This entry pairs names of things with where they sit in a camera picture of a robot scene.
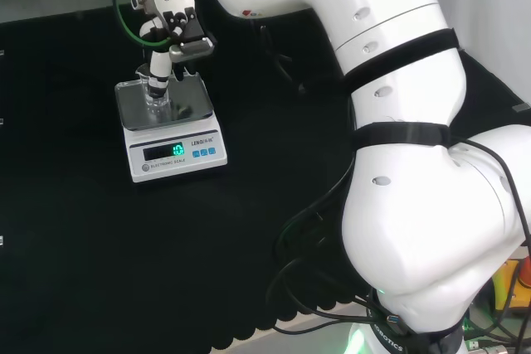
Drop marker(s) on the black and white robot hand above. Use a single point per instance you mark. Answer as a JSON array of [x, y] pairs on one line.
[[184, 32]]

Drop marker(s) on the clear glass beaker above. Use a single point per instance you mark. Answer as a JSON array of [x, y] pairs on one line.
[[157, 110]]

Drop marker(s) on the white electronic balance steel pan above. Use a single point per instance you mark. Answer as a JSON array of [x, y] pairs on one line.
[[174, 155]]

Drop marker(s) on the black bench cloth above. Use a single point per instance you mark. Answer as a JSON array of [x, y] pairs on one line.
[[83, 225]]

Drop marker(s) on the grey cloth clip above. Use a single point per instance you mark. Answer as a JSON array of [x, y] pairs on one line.
[[522, 108]]

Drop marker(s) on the yellow stop button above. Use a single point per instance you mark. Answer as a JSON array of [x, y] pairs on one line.
[[512, 287]]

